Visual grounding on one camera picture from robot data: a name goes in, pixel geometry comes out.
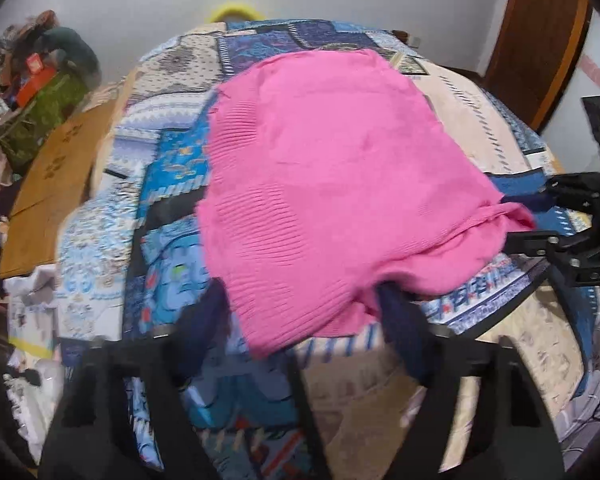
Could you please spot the pile of mixed clothes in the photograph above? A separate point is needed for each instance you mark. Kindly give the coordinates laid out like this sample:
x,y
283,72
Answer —
x,y
15,45

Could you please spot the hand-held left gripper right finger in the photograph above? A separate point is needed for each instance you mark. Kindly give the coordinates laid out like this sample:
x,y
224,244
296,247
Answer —
x,y
405,332

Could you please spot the blue patchwork quilt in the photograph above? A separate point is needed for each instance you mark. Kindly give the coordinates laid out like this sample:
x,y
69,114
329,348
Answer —
x,y
180,110

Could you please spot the pink knitted sweater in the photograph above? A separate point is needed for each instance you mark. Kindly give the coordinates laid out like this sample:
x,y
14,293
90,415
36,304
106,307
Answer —
x,y
330,160

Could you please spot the wooden bed frame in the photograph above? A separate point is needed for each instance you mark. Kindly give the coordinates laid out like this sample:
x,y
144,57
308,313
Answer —
x,y
402,37

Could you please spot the green storage bag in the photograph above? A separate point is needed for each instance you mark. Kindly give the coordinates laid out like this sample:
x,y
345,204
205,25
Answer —
x,y
45,110

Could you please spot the white wall socket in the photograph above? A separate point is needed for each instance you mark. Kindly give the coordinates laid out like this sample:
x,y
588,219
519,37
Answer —
x,y
418,41

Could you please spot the brown wooden door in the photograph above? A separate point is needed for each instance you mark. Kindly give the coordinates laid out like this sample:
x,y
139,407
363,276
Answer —
x,y
535,35

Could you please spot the brown cardboard box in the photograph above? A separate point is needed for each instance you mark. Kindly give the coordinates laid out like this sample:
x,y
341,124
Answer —
x,y
65,155

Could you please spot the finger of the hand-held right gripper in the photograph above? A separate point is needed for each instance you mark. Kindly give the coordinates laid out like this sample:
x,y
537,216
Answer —
x,y
540,241
530,202

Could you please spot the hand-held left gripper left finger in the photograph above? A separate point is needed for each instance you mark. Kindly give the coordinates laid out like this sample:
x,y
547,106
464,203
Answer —
x,y
200,332

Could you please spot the yellow foam tube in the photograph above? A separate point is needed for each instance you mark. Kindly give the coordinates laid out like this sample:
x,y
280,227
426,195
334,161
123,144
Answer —
x,y
235,7

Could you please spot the orange box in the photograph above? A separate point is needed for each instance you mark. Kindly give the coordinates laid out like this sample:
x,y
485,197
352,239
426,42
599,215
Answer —
x,y
32,77

